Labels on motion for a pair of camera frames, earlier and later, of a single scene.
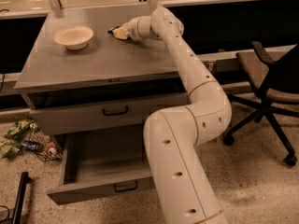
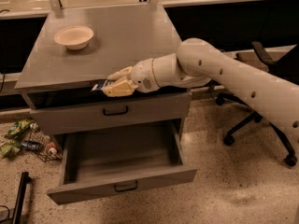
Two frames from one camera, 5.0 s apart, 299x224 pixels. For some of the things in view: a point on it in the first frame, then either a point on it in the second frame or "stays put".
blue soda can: (31, 145) stays put
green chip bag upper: (20, 126) stays put
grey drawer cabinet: (97, 73) stays put
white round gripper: (133, 30) -> (142, 76)
